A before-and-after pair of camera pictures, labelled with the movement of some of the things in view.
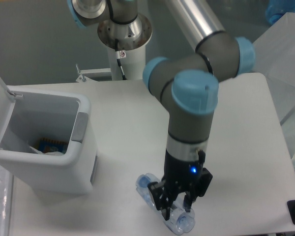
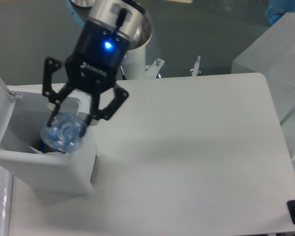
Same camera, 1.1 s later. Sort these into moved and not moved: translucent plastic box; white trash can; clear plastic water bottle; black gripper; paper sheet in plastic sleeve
Moved: black gripper; clear plastic water bottle
Not moved: paper sheet in plastic sleeve; white trash can; translucent plastic box
